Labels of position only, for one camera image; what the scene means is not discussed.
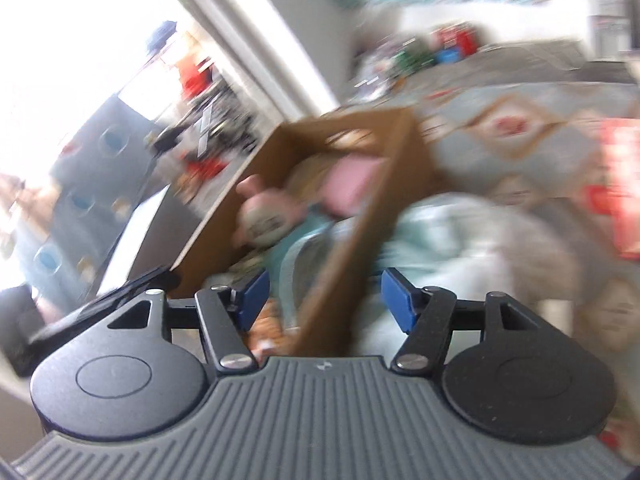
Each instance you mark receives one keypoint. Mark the pale blue plastic bag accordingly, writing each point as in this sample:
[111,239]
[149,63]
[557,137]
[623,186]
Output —
[475,240]

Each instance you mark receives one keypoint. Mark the small blue box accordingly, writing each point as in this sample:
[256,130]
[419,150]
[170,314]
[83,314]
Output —
[446,56]

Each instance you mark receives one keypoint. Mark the red and white tissue packet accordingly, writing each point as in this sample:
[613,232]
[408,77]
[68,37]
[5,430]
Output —
[620,185]

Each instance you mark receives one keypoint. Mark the blue blanket with circles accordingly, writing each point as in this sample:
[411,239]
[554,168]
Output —
[90,170]

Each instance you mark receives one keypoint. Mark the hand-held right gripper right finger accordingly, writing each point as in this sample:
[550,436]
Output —
[399,302]

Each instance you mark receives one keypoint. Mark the blue and white mask box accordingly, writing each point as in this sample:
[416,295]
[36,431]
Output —
[310,245]

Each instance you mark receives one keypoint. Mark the brown cardboard box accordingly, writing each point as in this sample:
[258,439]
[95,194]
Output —
[395,175]

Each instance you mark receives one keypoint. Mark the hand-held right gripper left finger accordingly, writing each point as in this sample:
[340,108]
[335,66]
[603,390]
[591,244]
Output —
[254,300]

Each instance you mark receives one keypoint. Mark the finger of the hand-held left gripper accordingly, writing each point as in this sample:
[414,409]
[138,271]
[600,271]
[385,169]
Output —
[115,302]

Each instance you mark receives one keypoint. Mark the pink plush toy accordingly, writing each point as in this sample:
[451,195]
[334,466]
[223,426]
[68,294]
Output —
[270,210]

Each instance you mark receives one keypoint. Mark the white curtain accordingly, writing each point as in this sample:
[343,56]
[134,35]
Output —
[260,35]

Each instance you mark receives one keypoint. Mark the fruit print tablecloth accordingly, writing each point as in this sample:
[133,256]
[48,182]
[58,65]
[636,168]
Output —
[525,150]

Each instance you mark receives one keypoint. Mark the pink sponge cloth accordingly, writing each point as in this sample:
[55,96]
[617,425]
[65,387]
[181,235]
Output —
[350,185]

